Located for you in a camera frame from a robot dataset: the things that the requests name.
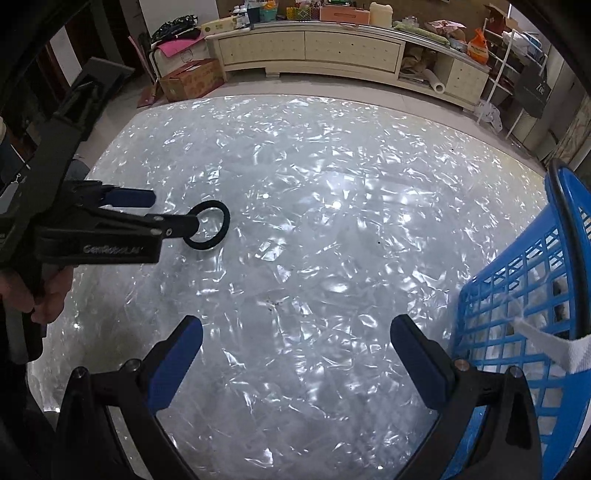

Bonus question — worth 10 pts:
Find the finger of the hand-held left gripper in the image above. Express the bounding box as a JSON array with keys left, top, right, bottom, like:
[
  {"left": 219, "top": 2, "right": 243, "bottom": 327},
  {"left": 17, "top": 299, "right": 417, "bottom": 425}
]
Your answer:
[
  {"left": 90, "top": 210, "right": 200, "bottom": 241},
  {"left": 69, "top": 181, "right": 156, "bottom": 208}
]

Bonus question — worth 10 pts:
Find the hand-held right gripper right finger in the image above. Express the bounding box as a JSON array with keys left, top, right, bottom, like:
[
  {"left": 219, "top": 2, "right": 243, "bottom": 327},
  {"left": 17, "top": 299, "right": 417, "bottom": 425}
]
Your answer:
[{"left": 390, "top": 314, "right": 543, "bottom": 480}]

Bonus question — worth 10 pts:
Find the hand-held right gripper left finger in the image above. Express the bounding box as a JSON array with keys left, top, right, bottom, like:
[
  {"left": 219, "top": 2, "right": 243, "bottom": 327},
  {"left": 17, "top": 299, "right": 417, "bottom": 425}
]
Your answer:
[{"left": 55, "top": 315, "right": 204, "bottom": 480}]

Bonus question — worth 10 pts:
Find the black hair tie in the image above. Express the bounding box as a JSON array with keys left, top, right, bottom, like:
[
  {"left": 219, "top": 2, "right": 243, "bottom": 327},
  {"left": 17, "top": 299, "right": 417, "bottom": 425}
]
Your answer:
[{"left": 182, "top": 200, "right": 230, "bottom": 251}]

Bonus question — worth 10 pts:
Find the white mesh cloth with strap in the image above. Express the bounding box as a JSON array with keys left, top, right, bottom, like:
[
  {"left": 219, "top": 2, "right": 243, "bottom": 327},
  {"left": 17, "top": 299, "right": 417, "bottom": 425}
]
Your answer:
[{"left": 471, "top": 263, "right": 591, "bottom": 377}]

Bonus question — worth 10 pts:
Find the blue plastic basket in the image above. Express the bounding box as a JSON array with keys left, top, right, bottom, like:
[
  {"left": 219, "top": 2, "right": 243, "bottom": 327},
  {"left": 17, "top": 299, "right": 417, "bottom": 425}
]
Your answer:
[{"left": 450, "top": 159, "right": 591, "bottom": 480}]

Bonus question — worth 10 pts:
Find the person's left hand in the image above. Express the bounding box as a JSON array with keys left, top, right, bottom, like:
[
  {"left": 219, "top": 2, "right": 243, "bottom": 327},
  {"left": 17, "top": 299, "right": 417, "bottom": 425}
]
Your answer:
[{"left": 0, "top": 265, "right": 72, "bottom": 326}]

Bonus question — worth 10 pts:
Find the flat brown cardboard piece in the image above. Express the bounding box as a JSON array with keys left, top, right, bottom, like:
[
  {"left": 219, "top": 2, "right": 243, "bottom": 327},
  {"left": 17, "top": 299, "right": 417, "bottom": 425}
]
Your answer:
[{"left": 137, "top": 85, "right": 163, "bottom": 108}]

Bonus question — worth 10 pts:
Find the brown cardboard box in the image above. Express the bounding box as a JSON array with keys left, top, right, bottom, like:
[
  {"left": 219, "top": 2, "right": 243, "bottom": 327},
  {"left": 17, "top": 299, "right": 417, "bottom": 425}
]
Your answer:
[{"left": 158, "top": 59, "right": 227, "bottom": 103}]

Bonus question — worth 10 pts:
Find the pink paper folder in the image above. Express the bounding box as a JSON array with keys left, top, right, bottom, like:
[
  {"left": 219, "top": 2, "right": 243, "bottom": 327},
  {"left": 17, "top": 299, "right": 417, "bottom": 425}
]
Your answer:
[{"left": 157, "top": 37, "right": 206, "bottom": 54}]

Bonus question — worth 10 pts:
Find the black patterned cloth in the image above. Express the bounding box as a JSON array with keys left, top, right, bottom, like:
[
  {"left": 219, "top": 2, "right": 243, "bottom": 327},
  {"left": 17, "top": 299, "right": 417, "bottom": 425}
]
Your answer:
[{"left": 151, "top": 15, "right": 201, "bottom": 42}]

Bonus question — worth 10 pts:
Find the cream flat box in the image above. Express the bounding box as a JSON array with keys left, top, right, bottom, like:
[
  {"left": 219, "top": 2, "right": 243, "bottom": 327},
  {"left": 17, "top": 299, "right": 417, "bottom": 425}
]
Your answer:
[{"left": 202, "top": 17, "right": 252, "bottom": 34}]

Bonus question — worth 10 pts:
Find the cream television cabinet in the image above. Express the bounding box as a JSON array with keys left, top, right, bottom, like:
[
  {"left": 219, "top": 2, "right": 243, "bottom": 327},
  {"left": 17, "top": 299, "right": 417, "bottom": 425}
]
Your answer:
[{"left": 205, "top": 16, "right": 492, "bottom": 112}]

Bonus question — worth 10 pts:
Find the white plastic bag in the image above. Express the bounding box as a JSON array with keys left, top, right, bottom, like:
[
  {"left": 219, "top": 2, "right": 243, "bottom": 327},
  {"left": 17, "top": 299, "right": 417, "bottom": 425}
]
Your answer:
[{"left": 475, "top": 102, "right": 504, "bottom": 134}]

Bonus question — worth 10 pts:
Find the orange box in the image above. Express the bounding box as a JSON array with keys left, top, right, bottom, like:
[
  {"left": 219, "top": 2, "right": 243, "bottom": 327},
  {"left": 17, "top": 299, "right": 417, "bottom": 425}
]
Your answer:
[{"left": 320, "top": 4, "right": 371, "bottom": 25}]

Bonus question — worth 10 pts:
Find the patterned beige curtain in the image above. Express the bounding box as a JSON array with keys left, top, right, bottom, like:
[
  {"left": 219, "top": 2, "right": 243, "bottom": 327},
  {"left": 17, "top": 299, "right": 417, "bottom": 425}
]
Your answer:
[{"left": 549, "top": 104, "right": 591, "bottom": 164}]

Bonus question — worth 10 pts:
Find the white paper roll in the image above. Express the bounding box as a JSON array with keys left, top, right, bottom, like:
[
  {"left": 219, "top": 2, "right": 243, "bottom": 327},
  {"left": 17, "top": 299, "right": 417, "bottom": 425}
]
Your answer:
[{"left": 418, "top": 69, "right": 446, "bottom": 95}]

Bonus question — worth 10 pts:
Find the cream plastic jug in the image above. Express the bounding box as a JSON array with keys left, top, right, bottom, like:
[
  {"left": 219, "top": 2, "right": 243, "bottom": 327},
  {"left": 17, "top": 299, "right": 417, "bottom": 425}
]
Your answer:
[{"left": 369, "top": 2, "right": 394, "bottom": 27}]

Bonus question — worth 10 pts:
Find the dark paper bag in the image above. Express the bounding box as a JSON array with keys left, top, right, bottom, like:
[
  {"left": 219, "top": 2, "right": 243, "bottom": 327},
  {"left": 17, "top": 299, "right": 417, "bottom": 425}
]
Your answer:
[{"left": 513, "top": 60, "right": 552, "bottom": 118}]

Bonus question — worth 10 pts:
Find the white metal rack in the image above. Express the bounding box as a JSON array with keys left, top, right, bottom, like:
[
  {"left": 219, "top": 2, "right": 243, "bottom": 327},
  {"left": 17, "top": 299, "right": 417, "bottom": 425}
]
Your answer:
[{"left": 475, "top": 28, "right": 550, "bottom": 139}]

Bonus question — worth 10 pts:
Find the green cloth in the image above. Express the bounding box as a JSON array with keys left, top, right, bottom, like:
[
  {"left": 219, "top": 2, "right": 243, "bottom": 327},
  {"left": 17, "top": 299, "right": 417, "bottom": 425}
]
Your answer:
[{"left": 392, "top": 21, "right": 451, "bottom": 44}]

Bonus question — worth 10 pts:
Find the orange snack bag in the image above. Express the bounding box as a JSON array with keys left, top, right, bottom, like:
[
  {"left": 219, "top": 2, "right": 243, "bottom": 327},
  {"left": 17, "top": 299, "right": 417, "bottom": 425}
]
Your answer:
[{"left": 467, "top": 28, "right": 491, "bottom": 65}]

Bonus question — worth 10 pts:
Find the floral printed bag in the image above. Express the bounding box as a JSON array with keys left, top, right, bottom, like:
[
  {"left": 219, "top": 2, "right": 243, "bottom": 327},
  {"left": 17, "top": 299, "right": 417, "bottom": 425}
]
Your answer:
[{"left": 427, "top": 19, "right": 467, "bottom": 38}]

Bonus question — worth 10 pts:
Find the open cardboard box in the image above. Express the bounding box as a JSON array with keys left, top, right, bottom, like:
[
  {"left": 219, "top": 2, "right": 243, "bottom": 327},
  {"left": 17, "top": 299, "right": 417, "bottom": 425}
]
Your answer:
[{"left": 485, "top": 4, "right": 522, "bottom": 33}]

